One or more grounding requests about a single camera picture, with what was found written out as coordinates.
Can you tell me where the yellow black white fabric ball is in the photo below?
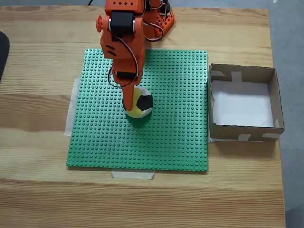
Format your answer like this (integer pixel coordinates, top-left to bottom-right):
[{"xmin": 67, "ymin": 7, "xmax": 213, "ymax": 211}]
[{"xmin": 122, "ymin": 86, "xmax": 154, "ymax": 119}]

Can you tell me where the open cardboard box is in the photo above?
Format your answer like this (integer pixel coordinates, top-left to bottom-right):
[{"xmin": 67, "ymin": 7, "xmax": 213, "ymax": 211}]
[{"xmin": 208, "ymin": 63, "xmax": 285, "ymax": 143}]

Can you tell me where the green studded baseplate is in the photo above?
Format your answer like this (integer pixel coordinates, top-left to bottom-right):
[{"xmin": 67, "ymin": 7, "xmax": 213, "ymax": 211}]
[{"xmin": 66, "ymin": 48, "xmax": 209, "ymax": 173}]

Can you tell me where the long masking tape strip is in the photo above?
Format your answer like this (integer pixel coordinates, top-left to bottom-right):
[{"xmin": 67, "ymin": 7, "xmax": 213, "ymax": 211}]
[{"xmin": 63, "ymin": 75, "xmax": 82, "ymax": 137}]

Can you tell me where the short masking tape strip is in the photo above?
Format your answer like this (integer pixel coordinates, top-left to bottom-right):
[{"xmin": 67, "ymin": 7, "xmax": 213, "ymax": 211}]
[{"xmin": 111, "ymin": 170, "xmax": 156, "ymax": 181}]

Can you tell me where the white paper sheet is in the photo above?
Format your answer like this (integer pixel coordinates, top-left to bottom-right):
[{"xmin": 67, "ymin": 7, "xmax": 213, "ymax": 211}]
[{"xmin": 210, "ymin": 80, "xmax": 274, "ymax": 128}]

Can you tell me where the black rounded object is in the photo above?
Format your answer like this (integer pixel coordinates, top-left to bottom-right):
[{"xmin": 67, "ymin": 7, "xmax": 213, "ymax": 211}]
[{"xmin": 0, "ymin": 30, "xmax": 11, "ymax": 84}]

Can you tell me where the thin servo wire loop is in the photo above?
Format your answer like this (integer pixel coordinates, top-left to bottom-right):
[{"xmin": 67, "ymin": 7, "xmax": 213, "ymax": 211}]
[{"xmin": 108, "ymin": 35, "xmax": 140, "ymax": 88}]

